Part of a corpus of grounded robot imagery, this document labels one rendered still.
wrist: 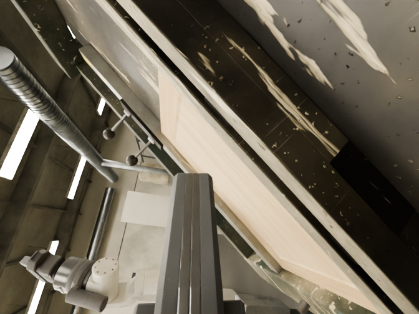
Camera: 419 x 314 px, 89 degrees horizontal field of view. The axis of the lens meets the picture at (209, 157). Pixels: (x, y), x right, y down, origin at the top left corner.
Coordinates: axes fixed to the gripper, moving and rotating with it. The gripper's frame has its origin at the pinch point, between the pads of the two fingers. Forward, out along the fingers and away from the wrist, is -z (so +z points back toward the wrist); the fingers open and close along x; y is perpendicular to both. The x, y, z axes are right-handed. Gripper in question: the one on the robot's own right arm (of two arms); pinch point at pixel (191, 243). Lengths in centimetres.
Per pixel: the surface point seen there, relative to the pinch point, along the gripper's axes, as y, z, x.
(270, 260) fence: 57, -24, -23
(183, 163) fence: 38, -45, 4
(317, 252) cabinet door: 29.8, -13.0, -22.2
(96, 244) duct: 682, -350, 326
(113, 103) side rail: 36, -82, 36
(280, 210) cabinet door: 24.0, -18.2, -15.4
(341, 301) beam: 40, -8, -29
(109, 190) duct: 593, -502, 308
